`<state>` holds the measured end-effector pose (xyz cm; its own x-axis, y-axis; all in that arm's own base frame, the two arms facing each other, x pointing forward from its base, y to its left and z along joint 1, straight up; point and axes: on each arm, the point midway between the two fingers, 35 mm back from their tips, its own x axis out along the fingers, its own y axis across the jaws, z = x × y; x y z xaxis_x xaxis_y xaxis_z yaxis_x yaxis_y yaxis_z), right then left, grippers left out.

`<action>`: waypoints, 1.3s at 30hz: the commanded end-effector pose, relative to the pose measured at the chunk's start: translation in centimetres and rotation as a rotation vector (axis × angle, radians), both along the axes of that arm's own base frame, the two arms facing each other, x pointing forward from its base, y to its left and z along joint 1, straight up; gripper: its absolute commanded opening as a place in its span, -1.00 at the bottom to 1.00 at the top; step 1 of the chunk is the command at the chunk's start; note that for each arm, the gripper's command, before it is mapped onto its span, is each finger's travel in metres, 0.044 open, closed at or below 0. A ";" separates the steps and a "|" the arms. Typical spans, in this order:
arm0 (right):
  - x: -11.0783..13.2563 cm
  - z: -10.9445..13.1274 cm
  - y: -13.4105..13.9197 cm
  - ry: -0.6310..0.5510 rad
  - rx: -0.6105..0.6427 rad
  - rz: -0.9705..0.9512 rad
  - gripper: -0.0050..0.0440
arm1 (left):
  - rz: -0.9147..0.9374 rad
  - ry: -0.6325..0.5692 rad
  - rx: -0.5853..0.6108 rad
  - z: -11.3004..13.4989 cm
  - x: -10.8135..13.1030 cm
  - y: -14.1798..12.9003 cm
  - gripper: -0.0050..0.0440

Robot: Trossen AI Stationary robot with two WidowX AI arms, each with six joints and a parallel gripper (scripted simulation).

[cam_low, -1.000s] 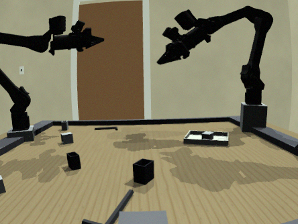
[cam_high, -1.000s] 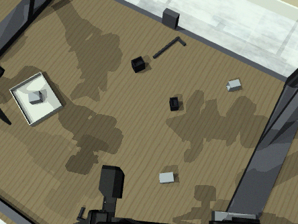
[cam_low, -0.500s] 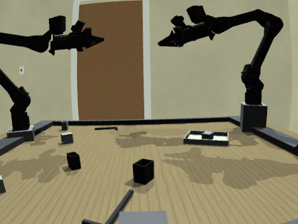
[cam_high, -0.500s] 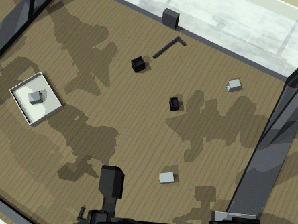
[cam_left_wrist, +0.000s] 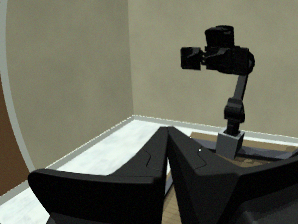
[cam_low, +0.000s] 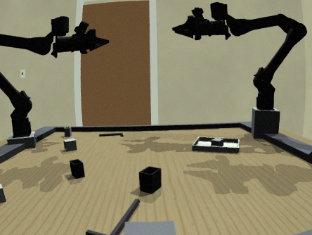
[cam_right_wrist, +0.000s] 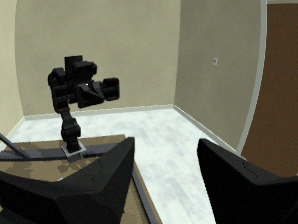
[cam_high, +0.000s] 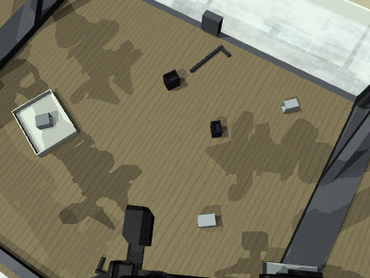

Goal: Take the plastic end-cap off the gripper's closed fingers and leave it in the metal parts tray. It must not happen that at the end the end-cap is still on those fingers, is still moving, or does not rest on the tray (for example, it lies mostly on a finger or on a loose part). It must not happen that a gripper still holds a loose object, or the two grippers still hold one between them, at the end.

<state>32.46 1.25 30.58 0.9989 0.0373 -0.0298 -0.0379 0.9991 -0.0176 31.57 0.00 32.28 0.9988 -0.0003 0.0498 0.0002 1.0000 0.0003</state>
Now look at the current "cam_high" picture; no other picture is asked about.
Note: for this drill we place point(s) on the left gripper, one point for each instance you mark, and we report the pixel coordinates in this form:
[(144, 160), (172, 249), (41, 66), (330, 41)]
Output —
[(137, 229)]

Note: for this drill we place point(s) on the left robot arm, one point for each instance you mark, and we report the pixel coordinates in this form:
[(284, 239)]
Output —
[(290, 274)]

